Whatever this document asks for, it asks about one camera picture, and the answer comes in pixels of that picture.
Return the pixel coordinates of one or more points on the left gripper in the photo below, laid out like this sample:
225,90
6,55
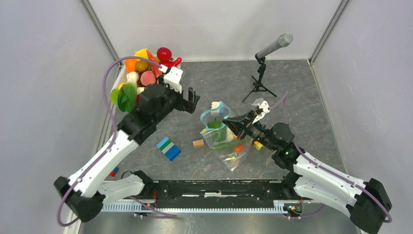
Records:
188,105

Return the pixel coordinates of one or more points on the blue green white brick stack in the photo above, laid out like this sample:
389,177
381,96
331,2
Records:
168,148

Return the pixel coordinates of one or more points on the blue orange green brick stack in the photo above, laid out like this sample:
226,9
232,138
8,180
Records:
258,146

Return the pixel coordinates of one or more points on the pink toy peach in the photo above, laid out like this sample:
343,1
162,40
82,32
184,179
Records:
148,78

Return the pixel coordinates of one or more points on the orange toy carrot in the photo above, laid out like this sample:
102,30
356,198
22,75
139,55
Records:
239,148

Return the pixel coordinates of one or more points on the black tripod mic stand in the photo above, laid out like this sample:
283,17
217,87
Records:
257,84

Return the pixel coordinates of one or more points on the white plastic basket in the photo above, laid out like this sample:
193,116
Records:
121,77

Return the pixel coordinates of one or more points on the orange toy pepper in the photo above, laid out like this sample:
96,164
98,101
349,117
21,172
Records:
130,65

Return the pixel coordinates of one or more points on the white green toy leek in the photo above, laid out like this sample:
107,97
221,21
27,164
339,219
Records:
132,78

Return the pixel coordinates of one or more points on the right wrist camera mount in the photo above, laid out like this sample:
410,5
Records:
262,108

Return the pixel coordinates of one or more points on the green toy bell pepper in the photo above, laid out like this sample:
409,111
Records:
217,130

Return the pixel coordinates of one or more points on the long wooden block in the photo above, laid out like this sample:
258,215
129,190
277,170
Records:
198,143

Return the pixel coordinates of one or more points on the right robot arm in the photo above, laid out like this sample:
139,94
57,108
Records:
366,203

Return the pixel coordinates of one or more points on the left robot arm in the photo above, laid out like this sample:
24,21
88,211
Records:
84,192

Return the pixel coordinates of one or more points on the green toy cucumber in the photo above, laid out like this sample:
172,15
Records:
229,144

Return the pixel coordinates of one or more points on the pink toy watermelon slice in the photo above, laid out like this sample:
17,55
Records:
154,64

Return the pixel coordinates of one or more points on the clear zip top bag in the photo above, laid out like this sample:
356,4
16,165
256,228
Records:
222,141

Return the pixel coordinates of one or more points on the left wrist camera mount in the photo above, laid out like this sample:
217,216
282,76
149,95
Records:
172,76

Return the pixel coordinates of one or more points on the red blue brick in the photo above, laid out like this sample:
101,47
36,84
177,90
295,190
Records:
114,172

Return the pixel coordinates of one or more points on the grey microphone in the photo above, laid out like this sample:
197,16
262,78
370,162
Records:
282,41

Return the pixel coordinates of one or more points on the red toy apple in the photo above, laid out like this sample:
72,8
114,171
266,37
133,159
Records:
164,54

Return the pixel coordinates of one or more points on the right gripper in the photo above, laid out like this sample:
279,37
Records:
238,124

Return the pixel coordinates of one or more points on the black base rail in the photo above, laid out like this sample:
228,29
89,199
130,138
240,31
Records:
240,193

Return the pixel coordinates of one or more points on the white toy radish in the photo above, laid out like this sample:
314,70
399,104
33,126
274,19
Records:
229,135

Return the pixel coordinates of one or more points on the small red toy chili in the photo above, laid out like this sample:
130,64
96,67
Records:
172,63

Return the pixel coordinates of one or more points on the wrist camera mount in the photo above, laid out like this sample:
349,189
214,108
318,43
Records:
262,108
172,76

